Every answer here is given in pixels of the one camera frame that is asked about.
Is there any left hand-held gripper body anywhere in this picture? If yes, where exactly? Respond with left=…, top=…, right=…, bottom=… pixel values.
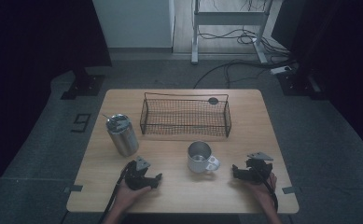
left=123, top=155, right=154, bottom=191

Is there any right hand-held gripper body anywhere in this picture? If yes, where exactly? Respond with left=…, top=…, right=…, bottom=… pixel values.
left=244, top=151, right=274, bottom=184

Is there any steel tumbler with straw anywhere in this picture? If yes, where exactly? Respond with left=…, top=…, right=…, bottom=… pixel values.
left=102, top=113, right=140, bottom=158

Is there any black wire mesh basket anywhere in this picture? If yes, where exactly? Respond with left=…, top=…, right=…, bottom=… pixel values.
left=139, top=91, right=232, bottom=139

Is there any person's left hand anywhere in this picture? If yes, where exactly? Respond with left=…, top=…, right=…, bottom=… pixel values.
left=116, top=179, right=153, bottom=207

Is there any person's right hand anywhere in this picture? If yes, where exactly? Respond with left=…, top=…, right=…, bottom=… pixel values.
left=245, top=172, right=278, bottom=204

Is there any black stand base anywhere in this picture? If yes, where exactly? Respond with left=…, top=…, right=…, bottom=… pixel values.
left=276, top=69, right=324, bottom=98
left=60, top=66, right=105, bottom=101

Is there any white power strip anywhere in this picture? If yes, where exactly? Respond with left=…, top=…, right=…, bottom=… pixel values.
left=269, top=65, right=293, bottom=76

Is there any dark curtain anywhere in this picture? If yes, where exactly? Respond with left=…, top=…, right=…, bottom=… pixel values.
left=0, top=0, right=113, bottom=200
left=271, top=0, right=363, bottom=157

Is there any white cabinet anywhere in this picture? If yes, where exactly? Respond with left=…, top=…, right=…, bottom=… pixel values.
left=91, top=0, right=175, bottom=49

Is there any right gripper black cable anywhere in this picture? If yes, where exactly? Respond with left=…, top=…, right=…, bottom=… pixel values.
left=254, top=167, right=280, bottom=213

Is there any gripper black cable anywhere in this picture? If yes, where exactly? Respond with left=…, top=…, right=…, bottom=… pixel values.
left=98, top=161, right=134, bottom=224
left=254, top=167, right=280, bottom=213

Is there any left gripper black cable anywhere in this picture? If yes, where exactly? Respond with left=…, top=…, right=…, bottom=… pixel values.
left=98, top=161, right=134, bottom=224

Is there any long black floor cable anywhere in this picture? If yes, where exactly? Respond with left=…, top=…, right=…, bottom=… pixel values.
left=192, top=58, right=297, bottom=90

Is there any tangle of floor cables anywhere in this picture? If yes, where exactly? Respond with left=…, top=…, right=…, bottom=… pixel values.
left=197, top=27, right=293, bottom=58

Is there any white desk frame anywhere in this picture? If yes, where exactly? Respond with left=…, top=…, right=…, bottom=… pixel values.
left=190, top=0, right=275, bottom=65

